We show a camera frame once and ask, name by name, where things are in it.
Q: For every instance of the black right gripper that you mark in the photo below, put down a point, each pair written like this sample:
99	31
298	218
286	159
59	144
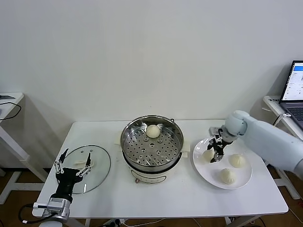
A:
220	146

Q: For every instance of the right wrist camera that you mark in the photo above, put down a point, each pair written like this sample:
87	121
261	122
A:
215	130

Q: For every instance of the stainless steel steamer basket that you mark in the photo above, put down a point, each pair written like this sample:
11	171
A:
142	151

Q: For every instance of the white electric cooker base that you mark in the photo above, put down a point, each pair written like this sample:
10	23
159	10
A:
151	176

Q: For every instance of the grey open laptop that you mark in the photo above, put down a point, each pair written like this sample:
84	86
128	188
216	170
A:
292	82

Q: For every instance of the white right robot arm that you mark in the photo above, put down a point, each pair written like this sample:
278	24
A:
267	139

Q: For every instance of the white steamed baozi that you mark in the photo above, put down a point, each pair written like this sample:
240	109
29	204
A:
152	131
206	157
227	177
237	160

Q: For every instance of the round white plate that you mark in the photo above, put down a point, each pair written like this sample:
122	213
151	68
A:
213	175

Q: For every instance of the round glass pot lid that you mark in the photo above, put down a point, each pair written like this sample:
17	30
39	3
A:
99	165

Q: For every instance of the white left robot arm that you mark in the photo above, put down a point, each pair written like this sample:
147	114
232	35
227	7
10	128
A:
58	214

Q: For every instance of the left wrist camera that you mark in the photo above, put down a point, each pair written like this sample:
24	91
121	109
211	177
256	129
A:
40	206

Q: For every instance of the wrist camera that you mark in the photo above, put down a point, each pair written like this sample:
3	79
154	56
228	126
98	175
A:
215	130
40	206

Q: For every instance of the flat dark device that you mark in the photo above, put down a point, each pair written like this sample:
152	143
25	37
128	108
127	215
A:
6	96

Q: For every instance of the white power strip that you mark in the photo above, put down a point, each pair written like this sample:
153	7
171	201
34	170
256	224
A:
117	221

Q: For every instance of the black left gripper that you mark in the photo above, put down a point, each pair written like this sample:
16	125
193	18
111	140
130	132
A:
67	179

